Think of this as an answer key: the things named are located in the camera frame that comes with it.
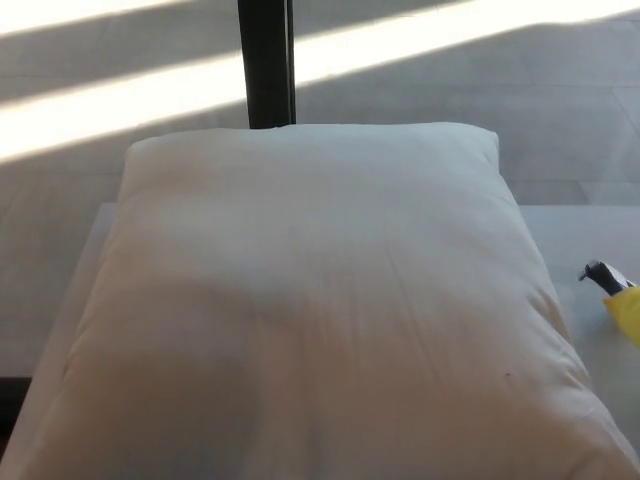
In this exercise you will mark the white pillow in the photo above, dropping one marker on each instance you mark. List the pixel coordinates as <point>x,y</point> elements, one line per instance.
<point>310,310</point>

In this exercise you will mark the black vertical post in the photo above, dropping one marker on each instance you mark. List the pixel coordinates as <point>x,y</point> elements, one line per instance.
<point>265,60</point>

